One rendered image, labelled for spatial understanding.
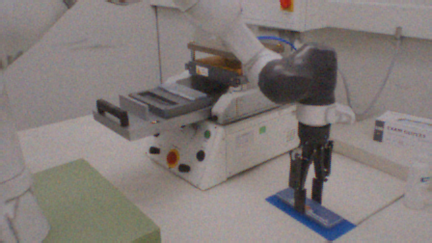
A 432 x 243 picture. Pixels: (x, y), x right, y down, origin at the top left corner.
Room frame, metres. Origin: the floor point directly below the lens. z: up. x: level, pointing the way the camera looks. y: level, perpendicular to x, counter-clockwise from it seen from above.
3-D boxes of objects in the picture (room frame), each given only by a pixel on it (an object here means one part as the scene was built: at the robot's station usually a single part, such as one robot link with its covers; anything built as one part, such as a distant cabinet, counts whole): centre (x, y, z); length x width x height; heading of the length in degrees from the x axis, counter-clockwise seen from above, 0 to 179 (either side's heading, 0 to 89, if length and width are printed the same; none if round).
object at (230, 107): (1.15, -0.10, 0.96); 0.26 x 0.05 x 0.07; 129
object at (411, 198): (0.91, -0.52, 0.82); 0.05 x 0.05 x 0.14
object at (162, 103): (1.14, 0.13, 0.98); 0.20 x 0.17 x 0.03; 39
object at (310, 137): (0.88, -0.23, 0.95); 0.08 x 0.08 x 0.09
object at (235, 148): (1.28, -0.07, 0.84); 0.53 x 0.37 x 0.17; 129
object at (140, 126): (1.11, 0.17, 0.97); 0.30 x 0.22 x 0.08; 129
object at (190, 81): (1.36, 0.07, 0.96); 0.25 x 0.05 x 0.07; 129
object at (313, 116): (0.88, -0.26, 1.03); 0.13 x 0.12 x 0.05; 35
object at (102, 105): (1.02, 0.28, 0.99); 0.15 x 0.02 x 0.04; 39
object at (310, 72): (0.87, -0.19, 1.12); 0.18 x 0.10 x 0.13; 101
